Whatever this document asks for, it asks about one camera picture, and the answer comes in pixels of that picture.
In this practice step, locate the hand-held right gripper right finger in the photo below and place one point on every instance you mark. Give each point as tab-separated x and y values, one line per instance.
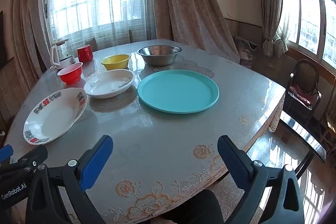
232	158

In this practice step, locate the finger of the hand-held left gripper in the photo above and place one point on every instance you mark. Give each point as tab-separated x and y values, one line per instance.
5	153

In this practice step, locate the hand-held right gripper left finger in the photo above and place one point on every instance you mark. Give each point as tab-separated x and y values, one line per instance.
97	161

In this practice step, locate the white plate with red characters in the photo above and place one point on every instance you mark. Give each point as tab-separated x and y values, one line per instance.
52	119

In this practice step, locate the white rose print plate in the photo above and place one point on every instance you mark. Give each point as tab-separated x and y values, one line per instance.
107	85

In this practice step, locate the teal round plate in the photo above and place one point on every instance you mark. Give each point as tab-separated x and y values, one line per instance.
178	91

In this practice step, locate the red plastic bowl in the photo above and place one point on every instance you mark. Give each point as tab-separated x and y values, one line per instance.
69	75

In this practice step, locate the yellow plastic bowl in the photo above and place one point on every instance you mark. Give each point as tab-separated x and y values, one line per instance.
115	64

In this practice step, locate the stainless steel bowl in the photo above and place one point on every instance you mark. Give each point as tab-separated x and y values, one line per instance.
158	59

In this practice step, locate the black glossy side table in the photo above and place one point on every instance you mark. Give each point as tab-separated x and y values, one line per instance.
302	132

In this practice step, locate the pink seat cushion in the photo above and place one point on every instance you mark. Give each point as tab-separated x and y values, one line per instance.
302	98

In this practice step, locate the red mug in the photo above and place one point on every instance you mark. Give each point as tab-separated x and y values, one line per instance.
84	54

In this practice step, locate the white electric glass kettle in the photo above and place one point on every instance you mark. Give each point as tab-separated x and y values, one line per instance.
61	58

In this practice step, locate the dark metal chair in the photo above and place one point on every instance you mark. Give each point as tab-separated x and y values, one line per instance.
305	71

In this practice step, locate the beige patterned curtain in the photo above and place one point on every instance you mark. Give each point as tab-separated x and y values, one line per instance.
183	3
26	29

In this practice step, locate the beige tied curtain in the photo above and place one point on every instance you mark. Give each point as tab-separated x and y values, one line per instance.
270	3

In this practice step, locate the wood framed window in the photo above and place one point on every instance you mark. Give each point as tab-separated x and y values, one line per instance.
309	16

